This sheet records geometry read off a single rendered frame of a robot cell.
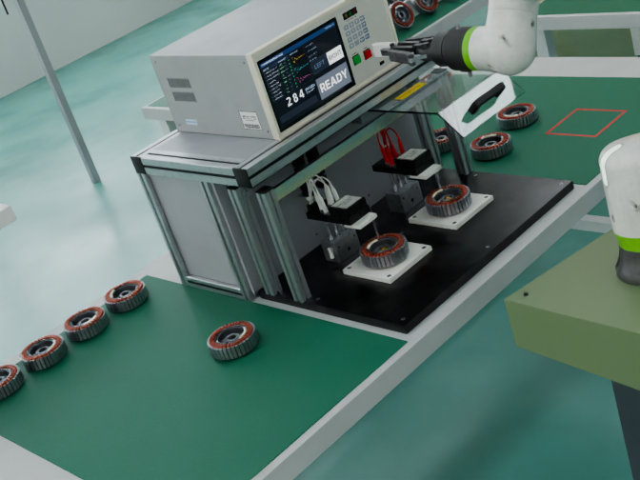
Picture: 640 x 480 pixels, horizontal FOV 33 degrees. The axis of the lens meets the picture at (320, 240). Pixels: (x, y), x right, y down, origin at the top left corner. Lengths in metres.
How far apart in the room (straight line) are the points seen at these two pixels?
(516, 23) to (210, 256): 0.94
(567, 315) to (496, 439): 1.22
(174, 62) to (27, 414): 0.87
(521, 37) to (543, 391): 1.36
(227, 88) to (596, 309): 0.99
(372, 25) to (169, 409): 1.01
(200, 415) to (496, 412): 1.23
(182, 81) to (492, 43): 0.77
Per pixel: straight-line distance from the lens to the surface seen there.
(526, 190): 2.65
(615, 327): 1.89
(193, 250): 2.68
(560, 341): 2.01
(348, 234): 2.56
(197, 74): 2.53
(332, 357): 2.25
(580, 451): 3.03
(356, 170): 2.75
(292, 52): 2.42
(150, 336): 2.60
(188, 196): 2.57
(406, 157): 2.62
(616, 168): 1.93
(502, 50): 2.20
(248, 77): 2.39
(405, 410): 3.35
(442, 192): 2.65
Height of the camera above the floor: 1.91
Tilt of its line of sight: 25 degrees down
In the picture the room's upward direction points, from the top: 19 degrees counter-clockwise
